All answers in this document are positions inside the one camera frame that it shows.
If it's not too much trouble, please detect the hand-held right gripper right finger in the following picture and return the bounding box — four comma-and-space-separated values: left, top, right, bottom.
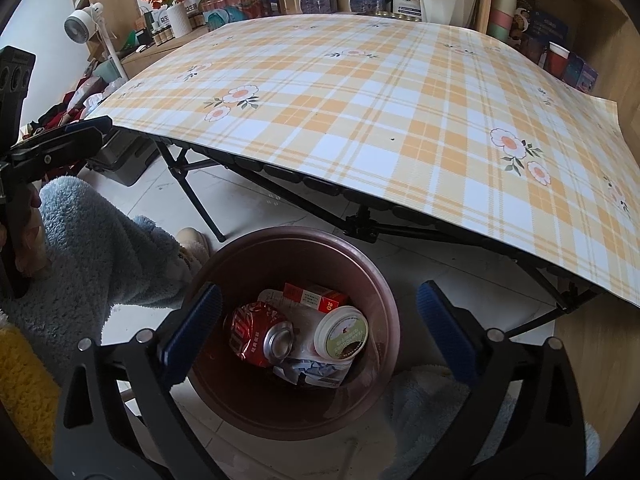
417, 280, 586, 480

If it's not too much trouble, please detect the person's leg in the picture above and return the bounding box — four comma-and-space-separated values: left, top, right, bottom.
7, 175, 211, 361
382, 364, 601, 480

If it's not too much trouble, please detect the person's left hand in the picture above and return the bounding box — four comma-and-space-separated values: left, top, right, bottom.
15, 194, 51, 281

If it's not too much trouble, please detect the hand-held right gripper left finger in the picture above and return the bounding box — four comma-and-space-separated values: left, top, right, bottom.
52, 282, 223, 480

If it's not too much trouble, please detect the red cup with white rim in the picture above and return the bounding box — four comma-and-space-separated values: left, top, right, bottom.
542, 42, 572, 79

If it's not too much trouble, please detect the stack of pastel cups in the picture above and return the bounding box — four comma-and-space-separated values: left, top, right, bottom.
487, 0, 519, 41

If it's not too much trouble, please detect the white paper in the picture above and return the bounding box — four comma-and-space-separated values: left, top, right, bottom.
272, 352, 351, 388

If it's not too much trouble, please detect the wooden shelf unit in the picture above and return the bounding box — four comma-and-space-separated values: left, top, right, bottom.
475, 0, 640, 111

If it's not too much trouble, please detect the person's right leg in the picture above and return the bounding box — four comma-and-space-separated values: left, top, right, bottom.
382, 364, 601, 480

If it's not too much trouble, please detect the beige slipper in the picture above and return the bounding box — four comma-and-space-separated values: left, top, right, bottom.
176, 227, 212, 276

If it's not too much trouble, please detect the pile of clothes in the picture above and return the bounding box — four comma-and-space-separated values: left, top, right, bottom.
22, 72, 123, 136

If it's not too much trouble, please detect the tall wooden shelf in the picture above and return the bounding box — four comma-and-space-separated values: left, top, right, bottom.
65, 0, 141, 58

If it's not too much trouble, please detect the white round tub green label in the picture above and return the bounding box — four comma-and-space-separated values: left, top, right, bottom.
313, 305, 370, 361

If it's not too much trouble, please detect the person's left leg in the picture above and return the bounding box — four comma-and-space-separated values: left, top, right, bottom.
7, 175, 211, 361

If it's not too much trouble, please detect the brown plastic trash bin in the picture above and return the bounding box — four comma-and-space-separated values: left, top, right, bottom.
182, 227, 402, 442

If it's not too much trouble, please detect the small blue box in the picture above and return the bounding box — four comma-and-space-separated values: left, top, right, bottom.
565, 52, 599, 93

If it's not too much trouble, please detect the yellow checked floral tablecloth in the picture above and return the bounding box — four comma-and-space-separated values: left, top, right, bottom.
82, 14, 640, 308

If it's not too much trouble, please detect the black folding table frame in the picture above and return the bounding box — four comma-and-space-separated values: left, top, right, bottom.
85, 127, 601, 316

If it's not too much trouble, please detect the teal round tin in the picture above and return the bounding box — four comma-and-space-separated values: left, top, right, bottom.
202, 7, 248, 28

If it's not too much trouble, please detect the dark blue book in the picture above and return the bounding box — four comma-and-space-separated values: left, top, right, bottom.
520, 0, 569, 48

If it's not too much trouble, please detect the white desk fan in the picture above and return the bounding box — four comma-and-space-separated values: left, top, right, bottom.
64, 2, 127, 83

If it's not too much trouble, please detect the red cigarette box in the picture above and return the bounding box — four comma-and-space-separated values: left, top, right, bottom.
283, 282, 351, 315

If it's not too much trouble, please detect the crushed red soda can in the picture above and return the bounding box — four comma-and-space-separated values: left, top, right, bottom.
228, 301, 296, 368

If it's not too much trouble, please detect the gold metal tray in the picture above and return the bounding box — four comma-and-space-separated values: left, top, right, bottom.
365, 9, 423, 22

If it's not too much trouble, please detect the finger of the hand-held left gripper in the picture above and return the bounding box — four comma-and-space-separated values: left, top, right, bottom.
10, 116, 113, 178

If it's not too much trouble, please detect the grey plastic storage box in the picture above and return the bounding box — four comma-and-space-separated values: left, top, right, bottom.
85, 135, 162, 187

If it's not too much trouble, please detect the wooden sideboard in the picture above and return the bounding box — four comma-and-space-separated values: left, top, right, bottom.
117, 25, 213, 81

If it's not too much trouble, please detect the yellow fluffy garment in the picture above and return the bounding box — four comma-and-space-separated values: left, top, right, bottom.
0, 322, 62, 466

